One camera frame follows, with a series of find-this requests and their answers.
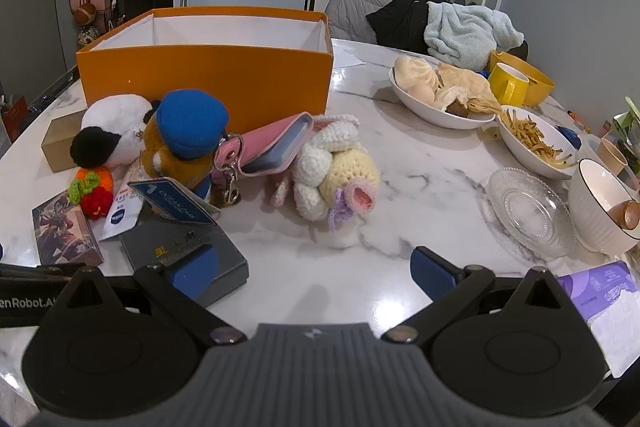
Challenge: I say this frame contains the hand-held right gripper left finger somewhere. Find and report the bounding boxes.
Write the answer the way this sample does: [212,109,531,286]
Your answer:
[67,244,247,349]

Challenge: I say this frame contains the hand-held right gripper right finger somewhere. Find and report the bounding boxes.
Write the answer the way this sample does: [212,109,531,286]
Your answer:
[382,246,566,344]

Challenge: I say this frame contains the white hand cream tube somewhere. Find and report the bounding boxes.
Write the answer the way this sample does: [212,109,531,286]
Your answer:
[97,184,143,242]

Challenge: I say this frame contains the white pink crochet doll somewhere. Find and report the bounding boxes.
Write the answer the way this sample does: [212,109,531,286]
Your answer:
[265,114,382,233]

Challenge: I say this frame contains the pink white knitted item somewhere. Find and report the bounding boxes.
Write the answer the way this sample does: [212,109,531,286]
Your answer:
[212,112,315,208]

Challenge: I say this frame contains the white dog plush black ears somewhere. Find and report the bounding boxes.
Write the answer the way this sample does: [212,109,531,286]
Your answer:
[70,94,156,170]

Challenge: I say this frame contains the orange cardboard box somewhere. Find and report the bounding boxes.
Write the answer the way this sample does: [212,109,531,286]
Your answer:
[75,7,335,135]

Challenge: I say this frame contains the dark grey gift box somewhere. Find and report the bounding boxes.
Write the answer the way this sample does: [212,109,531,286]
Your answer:
[119,222,250,308]

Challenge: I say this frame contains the blue paper tag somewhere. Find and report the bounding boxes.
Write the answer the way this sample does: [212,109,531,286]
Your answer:
[127,177,222,226]

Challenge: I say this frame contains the brown illustrated card box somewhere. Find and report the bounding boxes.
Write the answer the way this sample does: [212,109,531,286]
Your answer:
[31,189,105,267]

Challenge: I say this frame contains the clear glass plate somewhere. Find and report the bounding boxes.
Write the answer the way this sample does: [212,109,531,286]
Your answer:
[487,168,577,258]

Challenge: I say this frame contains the crochet fruit charm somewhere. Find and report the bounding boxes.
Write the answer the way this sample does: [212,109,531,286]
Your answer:
[69,164,115,220]

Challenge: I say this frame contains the white round bowl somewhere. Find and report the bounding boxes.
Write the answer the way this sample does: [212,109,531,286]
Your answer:
[496,106,581,180]

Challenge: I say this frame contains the white oval bowl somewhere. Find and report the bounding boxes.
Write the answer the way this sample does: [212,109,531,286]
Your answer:
[389,67,496,130]

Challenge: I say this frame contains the purple tissue packet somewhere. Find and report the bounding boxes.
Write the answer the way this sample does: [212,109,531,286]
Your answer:
[556,260,640,375]

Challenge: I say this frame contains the small tan cardboard box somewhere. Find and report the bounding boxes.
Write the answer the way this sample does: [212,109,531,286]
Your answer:
[41,109,91,172]

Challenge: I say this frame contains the white ribbed bowl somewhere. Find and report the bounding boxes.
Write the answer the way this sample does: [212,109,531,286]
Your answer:
[568,158,640,254]

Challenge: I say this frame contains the pile of fried potato strips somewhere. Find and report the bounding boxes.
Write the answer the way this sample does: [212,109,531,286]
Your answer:
[500,106,573,168]

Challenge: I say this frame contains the pale boiled egg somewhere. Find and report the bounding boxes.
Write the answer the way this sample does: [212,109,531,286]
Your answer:
[407,84,435,108]

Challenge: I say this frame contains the red box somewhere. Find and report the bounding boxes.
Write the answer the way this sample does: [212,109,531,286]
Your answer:
[0,94,28,145]

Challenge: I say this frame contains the blue packet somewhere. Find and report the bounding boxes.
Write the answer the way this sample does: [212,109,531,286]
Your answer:
[555,126,581,152]

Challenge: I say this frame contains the yellow mug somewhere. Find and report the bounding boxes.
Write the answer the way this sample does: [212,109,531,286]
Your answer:
[487,63,530,108]

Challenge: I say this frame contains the steamed bun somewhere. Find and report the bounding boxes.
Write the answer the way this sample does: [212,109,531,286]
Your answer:
[394,56,441,92]

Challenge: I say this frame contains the orange pen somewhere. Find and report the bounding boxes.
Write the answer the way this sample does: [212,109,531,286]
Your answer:
[567,109,591,132]

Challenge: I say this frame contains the tan paper cup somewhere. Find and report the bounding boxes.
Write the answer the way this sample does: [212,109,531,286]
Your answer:
[596,138,629,178]

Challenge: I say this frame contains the yellow bowl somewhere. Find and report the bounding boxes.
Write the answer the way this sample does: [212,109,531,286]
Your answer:
[489,49,556,108]

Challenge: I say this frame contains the white paper sheet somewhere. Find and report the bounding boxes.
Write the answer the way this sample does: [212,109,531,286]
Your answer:
[330,44,368,68]

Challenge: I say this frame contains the green printed package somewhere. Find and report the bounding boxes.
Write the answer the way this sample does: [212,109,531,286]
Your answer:
[612,97,640,158]

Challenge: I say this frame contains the light blue fleece robe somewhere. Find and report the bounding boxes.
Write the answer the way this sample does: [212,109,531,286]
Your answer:
[424,1,525,70]

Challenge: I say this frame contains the black jacket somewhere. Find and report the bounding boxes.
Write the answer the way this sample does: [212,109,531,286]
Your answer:
[366,0,431,55]

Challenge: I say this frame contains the grey puffer jacket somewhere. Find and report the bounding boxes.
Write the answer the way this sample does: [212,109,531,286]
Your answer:
[330,0,408,45]

